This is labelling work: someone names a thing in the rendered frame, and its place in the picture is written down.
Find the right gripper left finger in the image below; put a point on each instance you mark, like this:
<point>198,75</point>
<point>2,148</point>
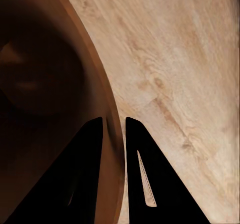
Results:
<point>66,193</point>

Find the trash can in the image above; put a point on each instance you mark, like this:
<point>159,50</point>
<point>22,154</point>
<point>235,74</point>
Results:
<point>52,81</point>

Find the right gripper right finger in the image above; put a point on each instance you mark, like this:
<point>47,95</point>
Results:
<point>175,204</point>

